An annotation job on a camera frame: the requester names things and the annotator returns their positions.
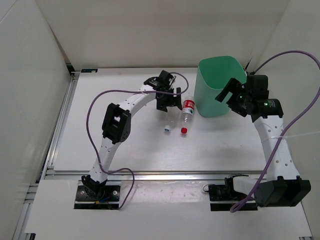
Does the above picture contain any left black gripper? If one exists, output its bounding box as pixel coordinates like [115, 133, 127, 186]
[156, 87, 182, 112]

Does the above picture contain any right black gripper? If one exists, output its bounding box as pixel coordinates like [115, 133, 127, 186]
[215, 78, 252, 118]

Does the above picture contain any clear bottle blue cap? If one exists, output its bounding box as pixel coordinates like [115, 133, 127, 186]
[164, 112, 176, 133]

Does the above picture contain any red label bottle red cap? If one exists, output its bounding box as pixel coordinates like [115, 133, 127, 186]
[180, 95, 195, 135]

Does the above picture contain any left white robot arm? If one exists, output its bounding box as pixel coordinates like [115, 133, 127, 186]
[81, 70, 184, 201]

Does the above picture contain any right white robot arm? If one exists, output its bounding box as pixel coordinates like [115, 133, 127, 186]
[215, 75, 311, 212]

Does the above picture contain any green plastic bin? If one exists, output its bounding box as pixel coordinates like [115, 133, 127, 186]
[194, 55, 247, 118]

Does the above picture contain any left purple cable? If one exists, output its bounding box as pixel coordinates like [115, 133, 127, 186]
[86, 72, 190, 210]

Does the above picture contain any purple cable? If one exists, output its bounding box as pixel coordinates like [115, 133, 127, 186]
[86, 72, 190, 210]
[229, 50, 320, 213]

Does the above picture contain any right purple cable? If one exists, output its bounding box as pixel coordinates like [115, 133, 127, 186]
[229, 50, 320, 213]

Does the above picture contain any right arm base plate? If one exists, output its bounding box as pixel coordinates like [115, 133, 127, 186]
[202, 183, 247, 212]

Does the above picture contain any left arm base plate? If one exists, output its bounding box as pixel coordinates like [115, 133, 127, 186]
[73, 181, 121, 210]

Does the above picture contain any aluminium table frame rail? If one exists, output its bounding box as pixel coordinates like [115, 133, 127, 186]
[14, 63, 313, 240]

